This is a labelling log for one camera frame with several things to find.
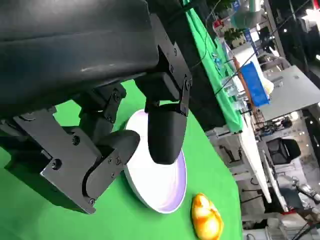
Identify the blue plastic bin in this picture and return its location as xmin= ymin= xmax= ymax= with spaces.
xmin=239 ymin=61 xmax=271 ymax=108

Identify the grey desk top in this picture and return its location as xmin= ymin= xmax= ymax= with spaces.
xmin=259 ymin=64 xmax=320 ymax=123

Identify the green cloth on workshop table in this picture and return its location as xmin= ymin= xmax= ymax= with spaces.
xmin=186 ymin=4 xmax=244 ymax=135

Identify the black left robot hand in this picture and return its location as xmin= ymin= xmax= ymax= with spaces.
xmin=0 ymin=0 xmax=194 ymax=215

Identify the orange white toy bread roll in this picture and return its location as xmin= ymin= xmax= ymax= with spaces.
xmin=191 ymin=192 xmax=224 ymax=238

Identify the brown wooden stick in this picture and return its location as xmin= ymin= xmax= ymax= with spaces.
xmin=233 ymin=56 xmax=258 ymax=116

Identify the white workshop desk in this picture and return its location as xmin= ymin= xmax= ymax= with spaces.
xmin=229 ymin=42 xmax=273 ymax=204

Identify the black office chair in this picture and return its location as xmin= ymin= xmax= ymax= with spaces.
xmin=266 ymin=138 xmax=301 ymax=166

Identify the lilac plate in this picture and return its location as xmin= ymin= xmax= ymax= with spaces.
xmin=123 ymin=108 xmax=188 ymax=215

